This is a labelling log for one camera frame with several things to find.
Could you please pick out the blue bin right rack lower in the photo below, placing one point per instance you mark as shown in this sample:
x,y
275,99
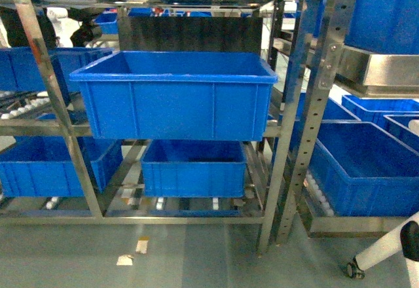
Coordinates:
x,y
363,171

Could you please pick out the paper scrap on floor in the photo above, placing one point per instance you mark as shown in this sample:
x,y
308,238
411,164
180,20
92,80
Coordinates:
x,y
125,260

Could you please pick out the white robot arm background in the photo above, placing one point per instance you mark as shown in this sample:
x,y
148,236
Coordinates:
x,y
64,27

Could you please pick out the blue bin lower shelf left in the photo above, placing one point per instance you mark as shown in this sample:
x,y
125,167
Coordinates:
x,y
42,167

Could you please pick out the blue bin right rack upper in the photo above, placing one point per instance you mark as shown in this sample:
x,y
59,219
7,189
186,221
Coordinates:
x,y
385,26

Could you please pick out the blue bin rack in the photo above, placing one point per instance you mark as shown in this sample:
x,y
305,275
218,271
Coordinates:
x,y
385,26
363,171

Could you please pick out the blue bin on left shelf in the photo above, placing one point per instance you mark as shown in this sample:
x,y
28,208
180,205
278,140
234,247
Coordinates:
x,y
219,96

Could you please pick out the stainless steel right rack frame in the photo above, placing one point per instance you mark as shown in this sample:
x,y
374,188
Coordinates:
x,y
291,169

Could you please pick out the blue bin upper left shelf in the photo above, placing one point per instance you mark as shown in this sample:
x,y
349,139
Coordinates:
x,y
20,73

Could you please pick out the blue bin lower shelf centre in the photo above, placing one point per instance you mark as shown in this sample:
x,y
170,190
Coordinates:
x,y
194,169

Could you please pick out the blue bin shelf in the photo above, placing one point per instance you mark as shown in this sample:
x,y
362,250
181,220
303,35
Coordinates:
x,y
20,73
194,169
42,167

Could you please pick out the white robot base leg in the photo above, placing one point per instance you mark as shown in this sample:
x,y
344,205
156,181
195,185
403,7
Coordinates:
x,y
383,248

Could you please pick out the black back panel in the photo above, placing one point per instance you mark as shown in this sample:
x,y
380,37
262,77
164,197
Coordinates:
x,y
190,34

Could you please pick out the black caster wheel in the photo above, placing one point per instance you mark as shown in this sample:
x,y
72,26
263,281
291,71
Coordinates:
x,y
353,271

